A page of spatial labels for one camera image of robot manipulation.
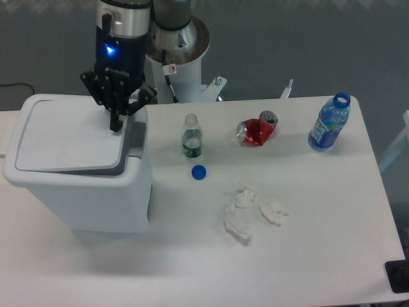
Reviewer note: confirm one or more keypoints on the crumpled white tissue lower left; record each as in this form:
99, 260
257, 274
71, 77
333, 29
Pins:
236, 223

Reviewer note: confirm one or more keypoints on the white trash can lid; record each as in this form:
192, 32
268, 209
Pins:
70, 135

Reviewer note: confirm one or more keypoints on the crumpled white tissue right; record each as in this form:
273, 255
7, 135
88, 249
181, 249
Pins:
273, 211

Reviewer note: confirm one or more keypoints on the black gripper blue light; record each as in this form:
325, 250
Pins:
119, 71

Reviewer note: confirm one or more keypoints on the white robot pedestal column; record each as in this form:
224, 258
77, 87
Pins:
182, 73

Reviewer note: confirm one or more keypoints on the clear green-label plastic bottle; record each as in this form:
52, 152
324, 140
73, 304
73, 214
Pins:
191, 137

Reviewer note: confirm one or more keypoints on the crumpled white tissue upper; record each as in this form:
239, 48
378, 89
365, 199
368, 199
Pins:
245, 196

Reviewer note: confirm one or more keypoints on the black device at table corner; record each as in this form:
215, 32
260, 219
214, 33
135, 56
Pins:
397, 273

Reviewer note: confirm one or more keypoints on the white frame at right edge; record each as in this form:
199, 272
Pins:
396, 147

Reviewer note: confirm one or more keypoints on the blue plastic water bottle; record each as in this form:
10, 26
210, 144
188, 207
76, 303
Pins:
331, 119

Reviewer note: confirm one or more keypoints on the white plastic trash can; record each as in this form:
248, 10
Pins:
96, 203

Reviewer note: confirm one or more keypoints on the blue bottle cap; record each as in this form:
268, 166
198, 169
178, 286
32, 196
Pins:
198, 172

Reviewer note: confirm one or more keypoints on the white table support frame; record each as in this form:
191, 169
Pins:
213, 92

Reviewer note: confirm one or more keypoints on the crushed red soda can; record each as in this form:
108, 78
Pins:
256, 131

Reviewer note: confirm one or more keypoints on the crumpled white tissue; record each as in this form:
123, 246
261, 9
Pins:
236, 223
273, 211
245, 196

